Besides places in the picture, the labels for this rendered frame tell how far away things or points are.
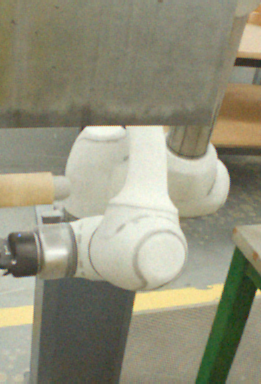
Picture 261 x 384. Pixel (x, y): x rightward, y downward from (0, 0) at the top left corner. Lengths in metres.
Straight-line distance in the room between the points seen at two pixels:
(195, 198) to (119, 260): 0.66
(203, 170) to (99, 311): 0.47
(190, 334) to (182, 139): 1.17
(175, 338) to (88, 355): 0.69
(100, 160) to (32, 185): 0.84
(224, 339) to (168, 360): 0.91
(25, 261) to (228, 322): 0.54
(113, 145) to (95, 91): 1.02
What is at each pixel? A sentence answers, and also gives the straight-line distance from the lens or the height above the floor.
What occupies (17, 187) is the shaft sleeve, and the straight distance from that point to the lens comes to 0.59.
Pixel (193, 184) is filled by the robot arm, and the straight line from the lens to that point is 1.42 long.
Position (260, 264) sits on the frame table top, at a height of 0.92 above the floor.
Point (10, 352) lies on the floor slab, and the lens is 2.20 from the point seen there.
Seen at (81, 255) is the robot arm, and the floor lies 0.99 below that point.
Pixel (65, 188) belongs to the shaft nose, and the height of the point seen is 1.26.
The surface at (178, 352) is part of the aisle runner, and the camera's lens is 2.29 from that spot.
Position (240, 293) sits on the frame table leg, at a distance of 1.28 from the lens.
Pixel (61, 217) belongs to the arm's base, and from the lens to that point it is 1.54.
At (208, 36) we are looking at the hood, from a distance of 0.42.
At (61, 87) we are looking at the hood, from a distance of 0.39.
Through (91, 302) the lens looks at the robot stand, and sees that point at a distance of 1.59.
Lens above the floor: 1.55
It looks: 34 degrees down
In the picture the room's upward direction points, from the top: 9 degrees clockwise
